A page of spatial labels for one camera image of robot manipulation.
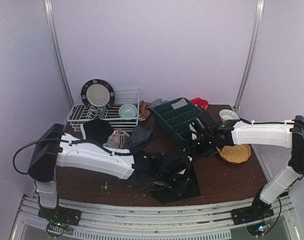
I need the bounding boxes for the green compartment tray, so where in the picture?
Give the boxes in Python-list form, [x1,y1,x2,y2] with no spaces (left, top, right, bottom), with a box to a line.
[153,97,203,147]

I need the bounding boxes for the grey boxer briefs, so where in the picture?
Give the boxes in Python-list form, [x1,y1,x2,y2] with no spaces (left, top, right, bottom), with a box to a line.
[171,98,188,110]

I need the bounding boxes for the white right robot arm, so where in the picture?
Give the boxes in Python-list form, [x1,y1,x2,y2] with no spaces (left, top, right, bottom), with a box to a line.
[188,111,304,225]

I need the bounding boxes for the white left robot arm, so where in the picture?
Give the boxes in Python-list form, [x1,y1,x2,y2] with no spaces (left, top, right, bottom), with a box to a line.
[27,123,192,238]

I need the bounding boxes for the blue striped underwear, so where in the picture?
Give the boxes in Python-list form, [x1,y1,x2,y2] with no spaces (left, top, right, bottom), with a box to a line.
[128,125,153,150]

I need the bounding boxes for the beige striped underwear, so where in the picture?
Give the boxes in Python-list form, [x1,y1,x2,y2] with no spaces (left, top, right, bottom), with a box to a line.
[103,130,131,150]

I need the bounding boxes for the grey crumpled underwear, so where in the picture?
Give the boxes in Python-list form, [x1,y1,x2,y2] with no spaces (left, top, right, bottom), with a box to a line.
[149,98,168,111]

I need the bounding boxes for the brown crumpled underwear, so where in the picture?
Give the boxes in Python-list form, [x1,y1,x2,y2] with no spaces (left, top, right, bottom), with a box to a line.
[139,100,151,121]

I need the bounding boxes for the patterned white bowl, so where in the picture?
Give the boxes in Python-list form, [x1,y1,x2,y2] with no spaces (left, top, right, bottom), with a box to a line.
[219,109,240,123]

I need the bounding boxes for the red cloth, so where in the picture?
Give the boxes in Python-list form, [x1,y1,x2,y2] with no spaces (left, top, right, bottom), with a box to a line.
[190,97,209,111]

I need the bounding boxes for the yellow plate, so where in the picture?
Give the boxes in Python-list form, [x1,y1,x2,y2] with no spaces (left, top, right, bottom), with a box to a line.
[218,144,251,164]

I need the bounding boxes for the light blue bowl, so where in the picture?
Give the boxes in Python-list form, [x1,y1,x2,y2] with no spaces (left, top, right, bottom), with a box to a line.
[118,103,138,118]

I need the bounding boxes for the black rimmed plate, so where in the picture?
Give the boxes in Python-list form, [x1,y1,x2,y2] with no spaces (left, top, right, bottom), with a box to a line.
[80,79,116,110]

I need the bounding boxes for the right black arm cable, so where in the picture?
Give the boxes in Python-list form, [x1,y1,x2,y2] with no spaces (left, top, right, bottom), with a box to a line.
[239,118,300,127]

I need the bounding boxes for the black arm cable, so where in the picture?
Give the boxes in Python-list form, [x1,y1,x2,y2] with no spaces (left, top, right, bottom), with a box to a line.
[239,118,300,127]
[12,132,173,175]

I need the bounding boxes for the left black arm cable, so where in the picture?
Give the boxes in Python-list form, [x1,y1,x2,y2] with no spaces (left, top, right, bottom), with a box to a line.
[12,132,173,175]

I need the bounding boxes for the white wire dish rack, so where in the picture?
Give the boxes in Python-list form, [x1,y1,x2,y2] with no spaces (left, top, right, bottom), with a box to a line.
[66,88,142,132]

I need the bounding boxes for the right aluminium frame post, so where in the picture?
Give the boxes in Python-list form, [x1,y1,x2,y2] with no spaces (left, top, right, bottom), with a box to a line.
[233,0,266,113]

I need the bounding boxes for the aluminium frame post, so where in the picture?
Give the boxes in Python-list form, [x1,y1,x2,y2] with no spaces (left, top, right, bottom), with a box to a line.
[233,0,266,113]
[43,0,74,107]

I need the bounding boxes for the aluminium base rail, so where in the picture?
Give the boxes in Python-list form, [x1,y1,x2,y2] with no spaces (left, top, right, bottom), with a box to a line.
[9,195,304,240]

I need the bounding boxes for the left aluminium frame post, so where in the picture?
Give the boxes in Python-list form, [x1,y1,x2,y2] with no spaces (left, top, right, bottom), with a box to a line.
[43,0,74,107]

